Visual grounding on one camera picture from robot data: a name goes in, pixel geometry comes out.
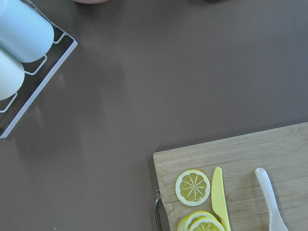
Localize light blue cup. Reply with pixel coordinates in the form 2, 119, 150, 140
0, 0, 54, 63

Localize lemon slice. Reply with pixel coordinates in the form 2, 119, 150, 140
175, 169, 211, 206

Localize pink bowl with ice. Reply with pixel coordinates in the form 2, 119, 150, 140
73, 0, 109, 4

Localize stacked lemon slices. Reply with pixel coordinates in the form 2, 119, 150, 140
177, 211, 225, 231

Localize white wire cup rack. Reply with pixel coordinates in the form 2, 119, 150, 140
0, 0, 77, 139

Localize wooden cutting board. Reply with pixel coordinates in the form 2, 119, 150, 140
154, 123, 308, 231

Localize white mint cup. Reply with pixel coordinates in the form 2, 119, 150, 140
0, 48, 25, 100

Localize yellow plastic knife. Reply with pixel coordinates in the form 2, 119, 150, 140
211, 167, 231, 231

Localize white ceramic spoon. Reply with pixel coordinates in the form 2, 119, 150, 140
255, 168, 288, 231

